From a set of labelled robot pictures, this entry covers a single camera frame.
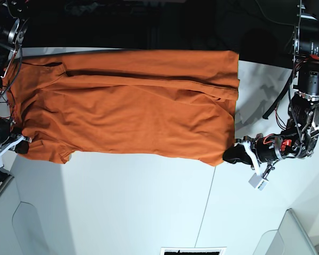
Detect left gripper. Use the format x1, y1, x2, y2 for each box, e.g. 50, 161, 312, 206
222, 134, 286, 177

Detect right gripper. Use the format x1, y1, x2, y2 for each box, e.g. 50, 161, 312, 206
0, 127, 32, 157

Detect orange t-shirt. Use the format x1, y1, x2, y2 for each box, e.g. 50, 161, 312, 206
3, 50, 239, 166

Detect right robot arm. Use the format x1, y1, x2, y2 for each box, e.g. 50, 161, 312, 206
0, 1, 29, 157

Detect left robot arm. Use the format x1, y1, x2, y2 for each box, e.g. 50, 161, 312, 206
223, 1, 319, 178

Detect white panel at right corner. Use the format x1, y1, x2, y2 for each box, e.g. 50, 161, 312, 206
253, 209, 317, 255

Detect white paper with black print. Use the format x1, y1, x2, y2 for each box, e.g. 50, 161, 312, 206
160, 247, 227, 255

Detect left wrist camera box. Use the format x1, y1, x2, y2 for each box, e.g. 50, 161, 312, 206
249, 174, 269, 191

